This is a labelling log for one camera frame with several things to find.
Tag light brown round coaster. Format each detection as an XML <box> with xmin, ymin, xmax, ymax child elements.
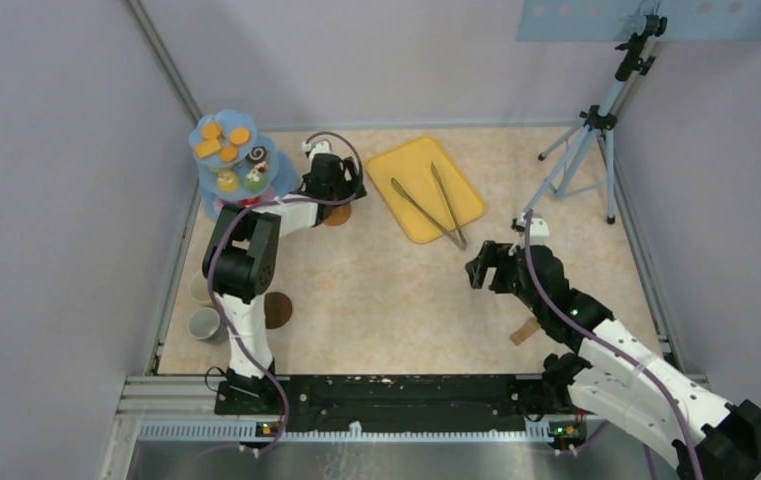
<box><xmin>323</xmin><ymin>204</ymin><xmax>352</xmax><ymax>227</ymax></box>

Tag metal serving tongs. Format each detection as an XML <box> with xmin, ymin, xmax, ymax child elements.
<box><xmin>389</xmin><ymin>161</ymin><xmax>469</xmax><ymax>252</ymax></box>

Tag green cream puff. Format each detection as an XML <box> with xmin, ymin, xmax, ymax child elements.
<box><xmin>244</xmin><ymin>167</ymin><xmax>268</xmax><ymax>195</ymax></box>

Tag chocolate swirl roll cake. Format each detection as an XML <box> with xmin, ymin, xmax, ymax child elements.
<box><xmin>245</xmin><ymin>145</ymin><xmax>269</xmax><ymax>165</ymax></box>

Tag yellow serving tray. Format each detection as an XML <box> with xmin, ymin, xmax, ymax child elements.
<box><xmin>364</xmin><ymin>136</ymin><xmax>486</xmax><ymax>244</ymax></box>

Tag round orange biscuit top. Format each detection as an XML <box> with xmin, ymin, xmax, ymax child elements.
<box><xmin>228</xmin><ymin>127</ymin><xmax>252</xmax><ymax>146</ymax></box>

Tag round orange biscuit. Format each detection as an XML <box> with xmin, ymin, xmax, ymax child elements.
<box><xmin>228</xmin><ymin>127</ymin><xmax>252</xmax><ymax>146</ymax></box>
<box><xmin>201</xmin><ymin>121</ymin><xmax>222</xmax><ymax>140</ymax></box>
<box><xmin>219</xmin><ymin>145</ymin><xmax>239</xmax><ymax>163</ymax></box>

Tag yellow cream puff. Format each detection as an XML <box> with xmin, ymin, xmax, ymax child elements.
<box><xmin>216</xmin><ymin>169</ymin><xmax>241</xmax><ymax>193</ymax></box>

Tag square orange biscuit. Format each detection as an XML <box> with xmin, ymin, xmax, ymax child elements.
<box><xmin>194</xmin><ymin>138</ymin><xmax>222</xmax><ymax>159</ymax></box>

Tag dark brown round coaster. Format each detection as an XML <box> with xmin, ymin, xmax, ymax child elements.
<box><xmin>263</xmin><ymin>292</ymin><xmax>293</xmax><ymax>330</ymax></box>

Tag yellow handled cream mug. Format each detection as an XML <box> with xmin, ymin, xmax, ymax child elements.
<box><xmin>187</xmin><ymin>272</ymin><xmax>212</xmax><ymax>307</ymax></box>

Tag grey handled mug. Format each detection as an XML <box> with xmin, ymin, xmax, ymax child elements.
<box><xmin>187</xmin><ymin>307</ymin><xmax>228</xmax><ymax>345</ymax></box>

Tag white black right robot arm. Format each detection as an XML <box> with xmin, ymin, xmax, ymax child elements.
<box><xmin>465</xmin><ymin>240</ymin><xmax>761</xmax><ymax>479</ymax></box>

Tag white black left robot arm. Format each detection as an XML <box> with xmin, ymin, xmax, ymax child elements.
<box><xmin>202</xmin><ymin>153</ymin><xmax>366</xmax><ymax>414</ymax></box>

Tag small wooden block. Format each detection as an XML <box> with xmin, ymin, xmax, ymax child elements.
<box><xmin>509</xmin><ymin>317</ymin><xmax>540</xmax><ymax>346</ymax></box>

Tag blue three-tier cake stand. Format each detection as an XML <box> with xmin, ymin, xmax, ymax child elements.
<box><xmin>188</xmin><ymin>109</ymin><xmax>300</xmax><ymax>219</ymax></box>

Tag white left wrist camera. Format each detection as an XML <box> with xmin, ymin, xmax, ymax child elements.
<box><xmin>301</xmin><ymin>140</ymin><xmax>332</xmax><ymax>162</ymax></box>

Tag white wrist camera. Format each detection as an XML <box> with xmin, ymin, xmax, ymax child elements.
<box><xmin>510</xmin><ymin>211</ymin><xmax>550</xmax><ymax>255</ymax></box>
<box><xmin>301</xmin><ymin>140</ymin><xmax>332</xmax><ymax>162</ymax></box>

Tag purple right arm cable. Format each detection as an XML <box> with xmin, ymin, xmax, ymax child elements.
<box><xmin>522</xmin><ymin>210</ymin><xmax>706</xmax><ymax>480</ymax></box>

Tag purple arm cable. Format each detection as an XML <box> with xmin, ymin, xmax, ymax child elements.
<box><xmin>522</xmin><ymin>210</ymin><xmax>706</xmax><ymax>480</ymax></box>
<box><xmin>206</xmin><ymin>131</ymin><xmax>365</xmax><ymax>458</ymax></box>

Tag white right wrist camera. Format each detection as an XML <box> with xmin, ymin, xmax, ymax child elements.
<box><xmin>510</xmin><ymin>211</ymin><xmax>550</xmax><ymax>255</ymax></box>

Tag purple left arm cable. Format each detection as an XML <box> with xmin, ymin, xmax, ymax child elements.
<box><xmin>206</xmin><ymin>131</ymin><xmax>365</xmax><ymax>458</ymax></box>

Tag blue camera tripod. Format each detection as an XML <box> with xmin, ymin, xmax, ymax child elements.
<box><xmin>512</xmin><ymin>13</ymin><xmax>669</xmax><ymax>232</ymax></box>

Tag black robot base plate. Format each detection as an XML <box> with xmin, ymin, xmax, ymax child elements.
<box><xmin>214</xmin><ymin>374</ymin><xmax>576</xmax><ymax>434</ymax></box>

